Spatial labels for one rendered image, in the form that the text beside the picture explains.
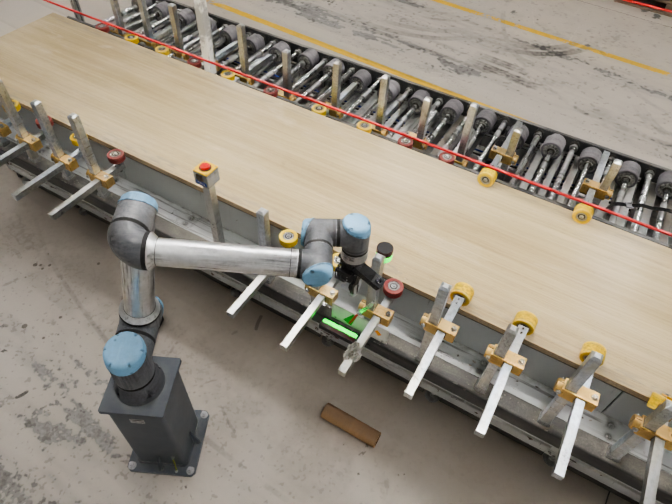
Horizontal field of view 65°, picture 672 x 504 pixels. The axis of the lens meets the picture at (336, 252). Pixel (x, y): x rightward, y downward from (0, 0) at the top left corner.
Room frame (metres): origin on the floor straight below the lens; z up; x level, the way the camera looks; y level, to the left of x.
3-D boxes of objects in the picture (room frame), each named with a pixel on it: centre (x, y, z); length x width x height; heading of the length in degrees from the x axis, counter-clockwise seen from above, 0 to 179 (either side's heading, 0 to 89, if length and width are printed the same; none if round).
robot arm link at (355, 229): (1.15, -0.06, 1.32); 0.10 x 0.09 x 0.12; 93
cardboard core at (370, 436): (1.05, -0.13, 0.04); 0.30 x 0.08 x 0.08; 62
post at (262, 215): (1.42, 0.29, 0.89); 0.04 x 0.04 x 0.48; 62
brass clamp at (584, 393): (0.83, -0.84, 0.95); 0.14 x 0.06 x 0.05; 62
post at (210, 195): (1.54, 0.52, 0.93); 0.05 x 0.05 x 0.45; 62
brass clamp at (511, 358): (0.95, -0.61, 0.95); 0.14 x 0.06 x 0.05; 62
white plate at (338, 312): (1.18, -0.11, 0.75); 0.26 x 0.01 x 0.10; 62
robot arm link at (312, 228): (1.13, 0.05, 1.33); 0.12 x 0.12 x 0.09; 3
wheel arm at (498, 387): (0.89, -0.60, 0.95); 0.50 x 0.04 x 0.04; 152
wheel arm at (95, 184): (1.79, 1.18, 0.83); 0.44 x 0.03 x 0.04; 152
